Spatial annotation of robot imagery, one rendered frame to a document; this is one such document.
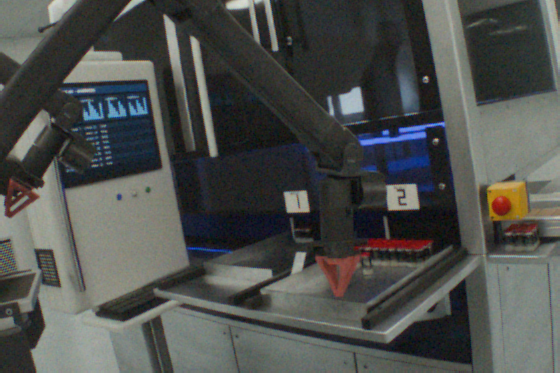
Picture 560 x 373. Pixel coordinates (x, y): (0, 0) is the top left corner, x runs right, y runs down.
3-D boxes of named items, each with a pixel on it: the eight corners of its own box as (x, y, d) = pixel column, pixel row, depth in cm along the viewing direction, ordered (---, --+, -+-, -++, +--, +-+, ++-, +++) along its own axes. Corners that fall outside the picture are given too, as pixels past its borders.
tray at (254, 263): (290, 241, 154) (288, 230, 154) (358, 243, 136) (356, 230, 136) (205, 274, 130) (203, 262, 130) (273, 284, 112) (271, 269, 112)
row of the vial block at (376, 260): (361, 262, 116) (358, 243, 116) (427, 265, 104) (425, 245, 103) (356, 265, 115) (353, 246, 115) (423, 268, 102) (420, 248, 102)
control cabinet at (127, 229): (159, 265, 184) (122, 63, 180) (194, 267, 173) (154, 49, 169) (43, 310, 144) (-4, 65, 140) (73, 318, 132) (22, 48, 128)
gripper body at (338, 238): (369, 248, 87) (367, 206, 87) (334, 254, 80) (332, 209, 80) (340, 247, 91) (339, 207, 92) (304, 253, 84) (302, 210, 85)
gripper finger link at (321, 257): (370, 293, 86) (368, 241, 87) (346, 300, 81) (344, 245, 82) (340, 290, 91) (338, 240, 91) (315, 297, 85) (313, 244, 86)
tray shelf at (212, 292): (280, 246, 158) (279, 240, 158) (492, 252, 109) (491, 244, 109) (154, 295, 124) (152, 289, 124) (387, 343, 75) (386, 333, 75)
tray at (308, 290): (359, 256, 123) (357, 242, 122) (454, 259, 104) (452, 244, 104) (263, 305, 99) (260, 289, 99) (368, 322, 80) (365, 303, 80)
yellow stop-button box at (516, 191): (500, 212, 105) (496, 181, 105) (531, 211, 100) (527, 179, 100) (489, 221, 100) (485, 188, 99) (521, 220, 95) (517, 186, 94)
